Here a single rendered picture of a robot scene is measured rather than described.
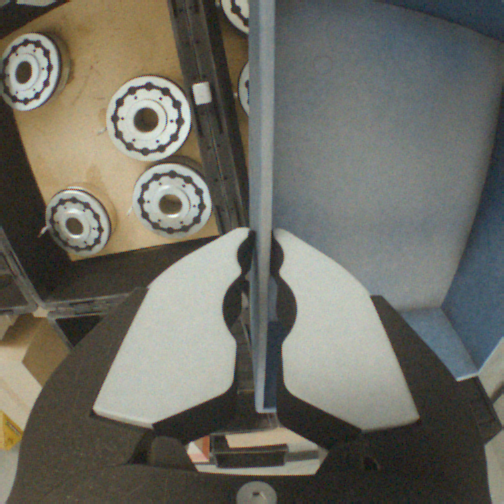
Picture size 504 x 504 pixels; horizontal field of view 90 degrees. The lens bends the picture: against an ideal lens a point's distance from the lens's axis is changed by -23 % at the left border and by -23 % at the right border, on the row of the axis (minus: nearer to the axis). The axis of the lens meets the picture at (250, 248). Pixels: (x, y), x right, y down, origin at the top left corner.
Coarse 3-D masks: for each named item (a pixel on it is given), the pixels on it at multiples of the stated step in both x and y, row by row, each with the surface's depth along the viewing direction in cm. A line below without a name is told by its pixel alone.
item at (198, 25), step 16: (192, 0) 21; (192, 16) 22; (192, 32) 23; (208, 32) 23; (208, 48) 24; (208, 64) 24; (208, 80) 25; (208, 112) 27; (224, 112) 27; (224, 128) 28; (224, 144) 29; (224, 160) 29; (224, 176) 30; (224, 192) 31; (240, 208) 32; (240, 224) 35
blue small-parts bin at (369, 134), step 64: (256, 0) 7; (320, 0) 11; (384, 0) 10; (448, 0) 8; (256, 64) 8; (320, 64) 13; (384, 64) 13; (448, 64) 12; (256, 128) 9; (320, 128) 14; (384, 128) 14; (448, 128) 14; (256, 192) 10; (320, 192) 16; (384, 192) 16; (448, 192) 16; (256, 256) 11; (384, 256) 19; (448, 256) 19; (256, 320) 12; (448, 320) 20; (256, 384) 14
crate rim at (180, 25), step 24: (0, 0) 17; (168, 0) 21; (192, 48) 24; (192, 72) 25; (192, 96) 27; (192, 120) 27; (216, 168) 30; (216, 192) 31; (216, 216) 33; (0, 240) 33
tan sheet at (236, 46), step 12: (228, 24) 30; (228, 36) 31; (240, 36) 31; (228, 48) 32; (240, 48) 32; (228, 60) 33; (240, 60) 33; (240, 108) 36; (240, 120) 37; (240, 132) 38
